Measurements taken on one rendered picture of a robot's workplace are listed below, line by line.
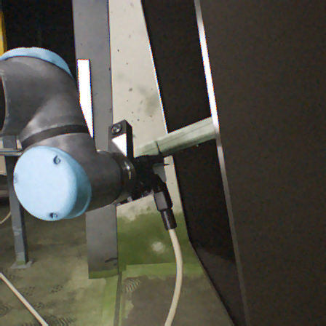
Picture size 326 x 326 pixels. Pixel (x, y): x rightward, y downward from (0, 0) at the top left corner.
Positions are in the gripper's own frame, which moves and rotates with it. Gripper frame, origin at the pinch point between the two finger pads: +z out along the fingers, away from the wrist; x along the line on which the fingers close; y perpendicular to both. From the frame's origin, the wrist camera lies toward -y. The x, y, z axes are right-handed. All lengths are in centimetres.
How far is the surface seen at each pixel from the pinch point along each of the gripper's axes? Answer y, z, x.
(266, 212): 16.6, -8.8, 21.4
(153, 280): 55, 84, -56
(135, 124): -33, 77, -33
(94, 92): -55, 65, -45
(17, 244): 11, 73, -137
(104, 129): -35, 70, -49
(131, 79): -55, 73, -25
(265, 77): -5.2, -13.3, 28.7
